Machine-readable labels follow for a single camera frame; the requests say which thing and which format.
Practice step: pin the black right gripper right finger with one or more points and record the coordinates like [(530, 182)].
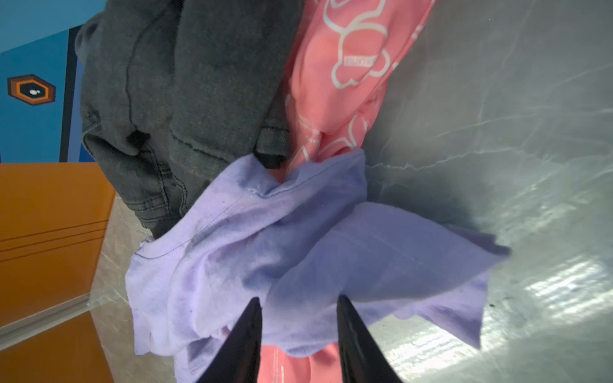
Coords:
[(361, 359)]

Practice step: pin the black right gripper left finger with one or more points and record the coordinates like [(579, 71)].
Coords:
[(238, 360)]

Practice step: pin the purple cloth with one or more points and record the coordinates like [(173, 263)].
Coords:
[(297, 246)]

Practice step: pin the pink patterned cloth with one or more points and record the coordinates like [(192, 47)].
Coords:
[(336, 77)]

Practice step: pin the dark grey jeans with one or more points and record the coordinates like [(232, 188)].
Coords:
[(175, 91)]

